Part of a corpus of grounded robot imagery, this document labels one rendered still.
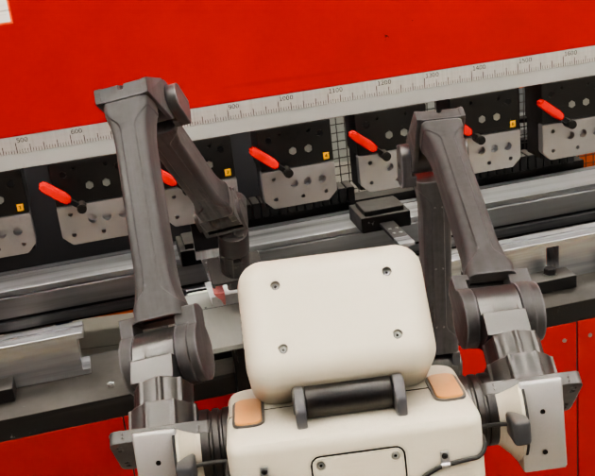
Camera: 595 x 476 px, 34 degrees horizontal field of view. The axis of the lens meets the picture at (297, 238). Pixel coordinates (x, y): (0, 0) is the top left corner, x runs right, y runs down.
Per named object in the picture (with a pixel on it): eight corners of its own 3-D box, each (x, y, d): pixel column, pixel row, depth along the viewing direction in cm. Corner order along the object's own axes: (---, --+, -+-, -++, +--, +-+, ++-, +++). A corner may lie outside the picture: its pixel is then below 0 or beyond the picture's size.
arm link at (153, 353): (130, 397, 116) (173, 387, 115) (127, 321, 121) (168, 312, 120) (158, 422, 123) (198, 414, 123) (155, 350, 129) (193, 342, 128)
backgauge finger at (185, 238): (190, 293, 204) (187, 271, 202) (177, 250, 228) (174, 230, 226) (246, 281, 206) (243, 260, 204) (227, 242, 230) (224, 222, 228)
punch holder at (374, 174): (361, 194, 197) (354, 114, 192) (349, 182, 205) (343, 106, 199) (431, 181, 200) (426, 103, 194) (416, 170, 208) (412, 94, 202)
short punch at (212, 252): (196, 262, 198) (190, 218, 195) (195, 258, 200) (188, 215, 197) (245, 253, 200) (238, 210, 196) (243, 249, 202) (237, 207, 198)
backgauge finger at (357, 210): (382, 256, 211) (380, 235, 210) (349, 219, 235) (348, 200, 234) (433, 246, 213) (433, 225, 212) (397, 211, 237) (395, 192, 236)
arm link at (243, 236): (217, 239, 174) (248, 237, 175) (216, 212, 179) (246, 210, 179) (219, 263, 179) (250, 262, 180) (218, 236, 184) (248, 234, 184)
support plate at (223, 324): (199, 356, 175) (198, 351, 175) (183, 300, 199) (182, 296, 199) (296, 337, 178) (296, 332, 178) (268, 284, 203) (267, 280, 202)
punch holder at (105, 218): (64, 246, 187) (47, 165, 181) (64, 232, 195) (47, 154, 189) (142, 232, 190) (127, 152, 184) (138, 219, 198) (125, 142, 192)
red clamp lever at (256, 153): (253, 147, 185) (295, 172, 188) (249, 142, 189) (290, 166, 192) (248, 155, 185) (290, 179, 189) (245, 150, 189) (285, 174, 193)
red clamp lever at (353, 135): (354, 130, 188) (393, 155, 192) (348, 126, 192) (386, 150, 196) (348, 138, 189) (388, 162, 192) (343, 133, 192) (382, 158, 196)
